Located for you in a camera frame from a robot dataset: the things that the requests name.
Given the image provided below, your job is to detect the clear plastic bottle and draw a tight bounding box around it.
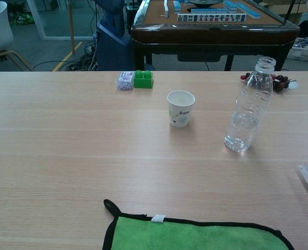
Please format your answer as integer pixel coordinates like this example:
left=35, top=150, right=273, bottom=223
left=224, top=56, right=277, bottom=153

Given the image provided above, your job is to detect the white paper cup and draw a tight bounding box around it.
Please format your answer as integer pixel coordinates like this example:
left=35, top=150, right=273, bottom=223
left=166, top=90, right=196, bottom=128

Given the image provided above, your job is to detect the green toy building brick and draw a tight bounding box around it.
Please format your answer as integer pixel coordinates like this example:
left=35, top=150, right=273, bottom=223
left=134, top=70, right=154, bottom=89

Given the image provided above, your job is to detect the blue machine base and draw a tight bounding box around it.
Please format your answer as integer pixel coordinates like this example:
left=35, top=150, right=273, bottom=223
left=94, top=0, right=134, bottom=71

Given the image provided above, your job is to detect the brown mahjong table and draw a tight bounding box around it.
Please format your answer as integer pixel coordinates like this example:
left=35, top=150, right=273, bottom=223
left=130, top=0, right=300, bottom=71

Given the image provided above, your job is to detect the green microfiber cloth black trim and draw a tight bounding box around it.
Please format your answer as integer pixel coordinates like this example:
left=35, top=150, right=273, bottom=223
left=102, top=199, right=295, bottom=250

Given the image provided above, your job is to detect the face-up mahjong tile row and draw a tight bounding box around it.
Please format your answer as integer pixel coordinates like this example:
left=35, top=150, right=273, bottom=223
left=177, top=13, right=247, bottom=23

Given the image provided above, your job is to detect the bunch of red grapes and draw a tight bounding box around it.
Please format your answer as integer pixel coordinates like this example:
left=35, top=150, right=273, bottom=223
left=240, top=72, right=290, bottom=92

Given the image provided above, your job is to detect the white plastic crate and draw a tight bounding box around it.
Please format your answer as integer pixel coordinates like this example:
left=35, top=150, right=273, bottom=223
left=286, top=37, right=308, bottom=63

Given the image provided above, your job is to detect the black tripod stand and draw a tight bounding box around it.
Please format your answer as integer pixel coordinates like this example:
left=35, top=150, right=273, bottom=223
left=280, top=0, right=296, bottom=27

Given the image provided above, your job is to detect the black floor cable bundle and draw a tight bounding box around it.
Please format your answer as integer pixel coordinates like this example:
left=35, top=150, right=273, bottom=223
left=33, top=41, right=100, bottom=71

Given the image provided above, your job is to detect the wooden post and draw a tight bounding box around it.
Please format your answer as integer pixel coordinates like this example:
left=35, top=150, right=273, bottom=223
left=68, top=0, right=75, bottom=55

